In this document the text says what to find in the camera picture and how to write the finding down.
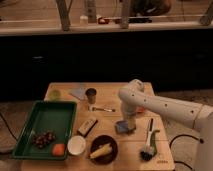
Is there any dark grape bunch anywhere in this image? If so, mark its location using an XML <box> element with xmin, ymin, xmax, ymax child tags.
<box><xmin>32</xmin><ymin>132</ymin><xmax>56</xmax><ymax>149</ymax></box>

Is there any white cup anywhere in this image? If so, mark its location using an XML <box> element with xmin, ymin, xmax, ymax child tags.
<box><xmin>67</xmin><ymin>135</ymin><xmax>86</xmax><ymax>156</ymax></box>

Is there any black board eraser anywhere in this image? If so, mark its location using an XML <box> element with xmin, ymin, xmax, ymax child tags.
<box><xmin>77</xmin><ymin>118</ymin><xmax>98</xmax><ymax>137</ymax></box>

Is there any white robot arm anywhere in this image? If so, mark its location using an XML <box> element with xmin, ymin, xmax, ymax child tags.
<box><xmin>118</xmin><ymin>79</ymin><xmax>213</xmax><ymax>171</ymax></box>

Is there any blue sponge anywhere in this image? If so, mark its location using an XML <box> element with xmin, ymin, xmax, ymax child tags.
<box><xmin>115</xmin><ymin>121</ymin><xmax>128</xmax><ymax>134</ymax></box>

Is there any black cable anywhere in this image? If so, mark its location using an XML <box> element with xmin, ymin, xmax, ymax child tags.
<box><xmin>0</xmin><ymin>112</ymin><xmax>18</xmax><ymax>155</ymax></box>
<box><xmin>169</xmin><ymin>133</ymin><xmax>205</xmax><ymax>171</ymax></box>

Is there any green handled dish brush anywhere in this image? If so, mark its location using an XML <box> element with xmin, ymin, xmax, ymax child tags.
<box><xmin>140</xmin><ymin>118</ymin><xmax>159</xmax><ymax>161</ymax></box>

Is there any yellow corn cob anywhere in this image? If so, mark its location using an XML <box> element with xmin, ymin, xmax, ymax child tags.
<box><xmin>90</xmin><ymin>144</ymin><xmax>112</xmax><ymax>159</ymax></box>

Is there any green plastic tray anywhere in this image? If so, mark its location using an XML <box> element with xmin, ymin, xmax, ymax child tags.
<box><xmin>12</xmin><ymin>101</ymin><xmax>77</xmax><ymax>160</ymax></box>

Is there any grey folded cloth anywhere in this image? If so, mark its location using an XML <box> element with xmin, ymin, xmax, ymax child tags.
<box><xmin>69</xmin><ymin>88</ymin><xmax>85</xmax><ymax>100</ymax></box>

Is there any dark brown plate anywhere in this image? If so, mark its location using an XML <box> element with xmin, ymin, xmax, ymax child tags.
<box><xmin>89</xmin><ymin>135</ymin><xmax>118</xmax><ymax>165</ymax></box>

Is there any orange fruit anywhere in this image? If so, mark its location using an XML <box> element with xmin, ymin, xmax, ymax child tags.
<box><xmin>52</xmin><ymin>144</ymin><xmax>65</xmax><ymax>156</ymax></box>

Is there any yellow-green small bowl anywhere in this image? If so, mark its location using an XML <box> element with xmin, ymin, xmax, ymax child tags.
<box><xmin>48</xmin><ymin>90</ymin><xmax>61</xmax><ymax>101</ymax></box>

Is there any black cable right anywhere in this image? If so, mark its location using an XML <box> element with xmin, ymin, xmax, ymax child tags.
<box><xmin>169</xmin><ymin>133</ymin><xmax>205</xmax><ymax>171</ymax></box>

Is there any orange bowl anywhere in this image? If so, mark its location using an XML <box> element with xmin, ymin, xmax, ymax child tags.
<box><xmin>136</xmin><ymin>107</ymin><xmax>146</xmax><ymax>114</ymax></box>

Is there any black cable left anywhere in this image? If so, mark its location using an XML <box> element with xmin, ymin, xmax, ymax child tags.
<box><xmin>0</xmin><ymin>112</ymin><xmax>18</xmax><ymax>155</ymax></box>

